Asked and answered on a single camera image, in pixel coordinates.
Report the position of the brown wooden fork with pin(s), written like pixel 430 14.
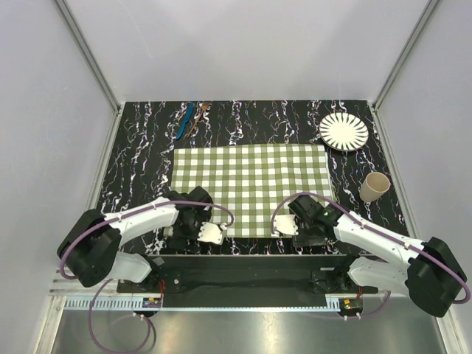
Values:
pixel 203 109

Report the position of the right aluminium frame post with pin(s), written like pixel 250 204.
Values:
pixel 419 28

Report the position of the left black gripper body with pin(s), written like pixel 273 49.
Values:
pixel 181 232

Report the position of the aluminium front rail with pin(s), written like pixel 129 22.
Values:
pixel 124 295

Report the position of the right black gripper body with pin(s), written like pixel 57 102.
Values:
pixel 307 237

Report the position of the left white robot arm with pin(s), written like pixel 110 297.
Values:
pixel 91 249

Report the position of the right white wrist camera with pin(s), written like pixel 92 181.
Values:
pixel 286 225

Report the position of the beige paper cup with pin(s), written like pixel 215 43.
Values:
pixel 374 186

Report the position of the blue plastic knife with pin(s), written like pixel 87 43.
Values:
pixel 185 120

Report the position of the aluminium frame post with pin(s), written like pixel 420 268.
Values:
pixel 419 28
pixel 85 50

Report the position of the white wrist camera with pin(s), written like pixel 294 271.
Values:
pixel 212 233
pixel 286 225

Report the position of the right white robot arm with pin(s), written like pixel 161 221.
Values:
pixel 425 271

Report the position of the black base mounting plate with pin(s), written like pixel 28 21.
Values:
pixel 247 277

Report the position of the white blue striped plate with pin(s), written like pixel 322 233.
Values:
pixel 343 132

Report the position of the green checkered cloth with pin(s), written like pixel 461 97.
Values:
pixel 251 180

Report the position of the left aluminium frame post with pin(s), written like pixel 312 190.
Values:
pixel 85 50

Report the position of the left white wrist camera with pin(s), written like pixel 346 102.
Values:
pixel 212 233

